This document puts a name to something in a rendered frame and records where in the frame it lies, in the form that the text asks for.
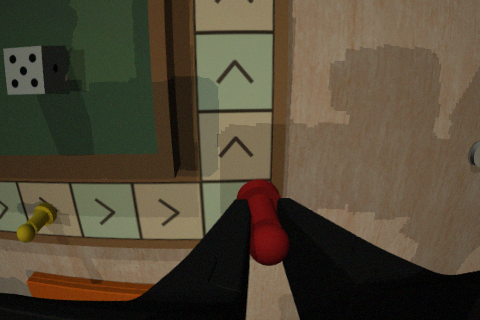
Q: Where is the grey flat disc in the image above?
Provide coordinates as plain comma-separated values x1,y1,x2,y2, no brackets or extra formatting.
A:
471,141,480,167

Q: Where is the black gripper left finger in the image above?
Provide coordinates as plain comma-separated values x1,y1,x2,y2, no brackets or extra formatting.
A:
0,200,251,320

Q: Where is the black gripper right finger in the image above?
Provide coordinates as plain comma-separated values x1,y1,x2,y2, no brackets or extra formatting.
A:
276,197,480,320

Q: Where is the grey die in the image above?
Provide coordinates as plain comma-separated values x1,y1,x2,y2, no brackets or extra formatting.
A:
3,45,68,95

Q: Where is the yellow pawn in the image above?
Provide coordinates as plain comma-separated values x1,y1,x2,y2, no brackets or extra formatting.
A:
16,203,57,243

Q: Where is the red game pawn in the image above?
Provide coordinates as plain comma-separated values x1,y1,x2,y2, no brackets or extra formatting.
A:
236,180,291,265

